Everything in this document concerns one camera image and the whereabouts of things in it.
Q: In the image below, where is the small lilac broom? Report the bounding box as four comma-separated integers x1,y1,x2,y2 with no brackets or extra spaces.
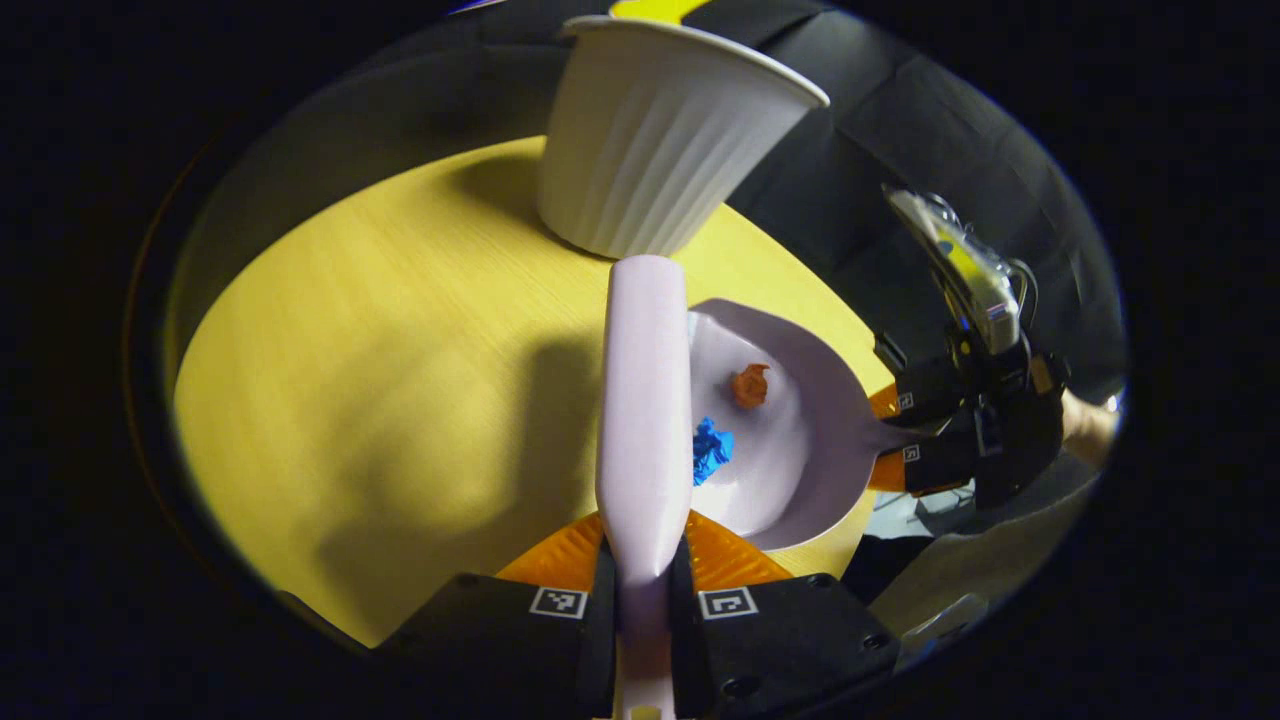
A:
595,254,693,720

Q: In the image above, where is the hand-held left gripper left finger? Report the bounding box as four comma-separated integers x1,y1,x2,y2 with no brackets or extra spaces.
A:
375,513,617,720

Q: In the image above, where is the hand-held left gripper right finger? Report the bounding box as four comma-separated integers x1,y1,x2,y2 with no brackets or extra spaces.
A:
668,510,903,720

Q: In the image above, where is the white ribbed garbage bin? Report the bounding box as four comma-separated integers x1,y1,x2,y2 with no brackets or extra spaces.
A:
536,14,831,260

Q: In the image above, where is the orange paper scrap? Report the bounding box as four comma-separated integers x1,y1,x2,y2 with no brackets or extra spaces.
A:
730,363,771,410

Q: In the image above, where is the yellow wooden desktop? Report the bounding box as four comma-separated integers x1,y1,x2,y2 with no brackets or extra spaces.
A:
172,135,896,649

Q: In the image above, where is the blue paper scrap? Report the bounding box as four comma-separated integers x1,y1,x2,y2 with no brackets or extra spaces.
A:
692,416,736,488

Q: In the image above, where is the lilac plastic dustpan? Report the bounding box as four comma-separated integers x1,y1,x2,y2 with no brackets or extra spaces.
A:
685,297,926,552

